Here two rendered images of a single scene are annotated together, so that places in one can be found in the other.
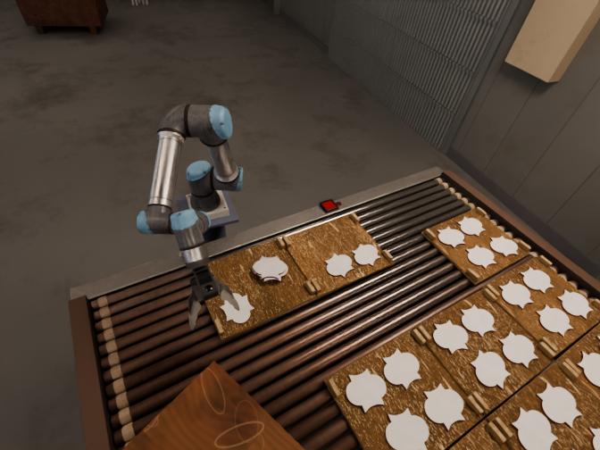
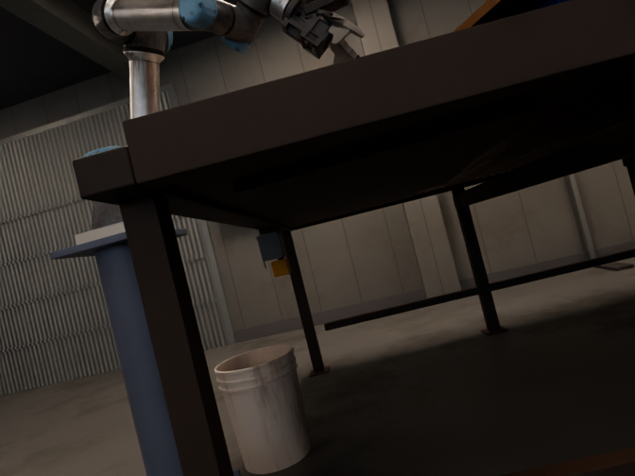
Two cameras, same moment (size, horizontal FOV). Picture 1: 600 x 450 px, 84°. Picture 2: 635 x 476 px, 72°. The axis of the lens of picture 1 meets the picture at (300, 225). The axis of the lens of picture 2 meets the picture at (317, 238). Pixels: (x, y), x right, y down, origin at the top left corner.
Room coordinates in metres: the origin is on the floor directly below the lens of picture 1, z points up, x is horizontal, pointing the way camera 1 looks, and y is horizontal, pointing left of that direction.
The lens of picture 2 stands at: (0.01, 1.17, 0.70)
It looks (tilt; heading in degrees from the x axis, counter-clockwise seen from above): 2 degrees up; 308
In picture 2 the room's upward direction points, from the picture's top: 14 degrees counter-clockwise
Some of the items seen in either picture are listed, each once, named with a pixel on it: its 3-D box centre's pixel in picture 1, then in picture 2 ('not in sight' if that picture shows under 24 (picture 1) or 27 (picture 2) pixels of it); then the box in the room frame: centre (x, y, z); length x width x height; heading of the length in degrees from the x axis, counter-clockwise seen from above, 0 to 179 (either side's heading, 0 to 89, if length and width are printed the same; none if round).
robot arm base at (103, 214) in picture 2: (204, 195); (116, 210); (1.23, 0.50, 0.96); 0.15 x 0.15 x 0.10
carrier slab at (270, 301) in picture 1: (254, 283); not in sight; (0.77, 0.16, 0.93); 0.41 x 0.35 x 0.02; 125
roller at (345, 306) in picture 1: (361, 299); not in sight; (0.78, -0.30, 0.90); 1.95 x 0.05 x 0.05; 125
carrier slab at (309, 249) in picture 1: (336, 251); not in sight; (1.00, -0.18, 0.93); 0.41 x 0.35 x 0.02; 124
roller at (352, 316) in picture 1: (368, 308); not in sight; (0.74, -0.33, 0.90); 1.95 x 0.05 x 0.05; 125
